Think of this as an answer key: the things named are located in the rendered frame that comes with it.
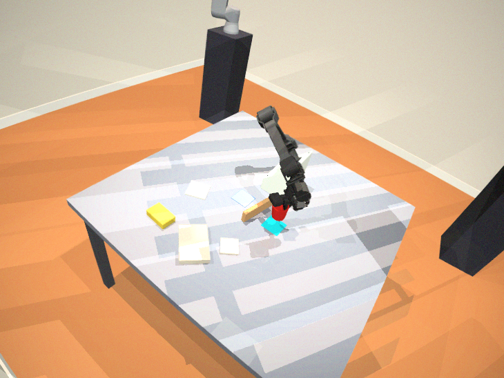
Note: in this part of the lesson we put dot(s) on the red cup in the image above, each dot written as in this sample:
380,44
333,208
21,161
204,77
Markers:
278,213

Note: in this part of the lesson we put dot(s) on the tan wooden block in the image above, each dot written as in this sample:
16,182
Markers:
254,210

